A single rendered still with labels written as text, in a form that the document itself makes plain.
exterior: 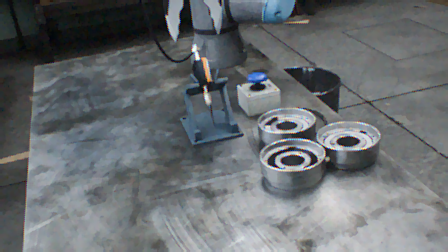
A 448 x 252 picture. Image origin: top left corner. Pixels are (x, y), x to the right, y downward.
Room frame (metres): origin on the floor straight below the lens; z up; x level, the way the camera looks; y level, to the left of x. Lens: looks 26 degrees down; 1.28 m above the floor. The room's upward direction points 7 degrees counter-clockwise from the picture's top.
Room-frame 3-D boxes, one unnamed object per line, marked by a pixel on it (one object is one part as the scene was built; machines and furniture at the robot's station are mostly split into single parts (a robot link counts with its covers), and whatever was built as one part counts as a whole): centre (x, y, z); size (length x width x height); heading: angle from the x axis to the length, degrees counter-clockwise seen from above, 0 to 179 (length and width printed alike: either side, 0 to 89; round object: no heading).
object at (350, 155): (0.81, -0.21, 0.82); 0.10 x 0.10 x 0.04
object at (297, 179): (0.77, -0.10, 0.82); 0.10 x 0.10 x 0.04
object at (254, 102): (1.06, -0.08, 0.82); 0.08 x 0.07 x 0.05; 13
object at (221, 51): (1.39, -0.01, 0.85); 0.15 x 0.15 x 0.10
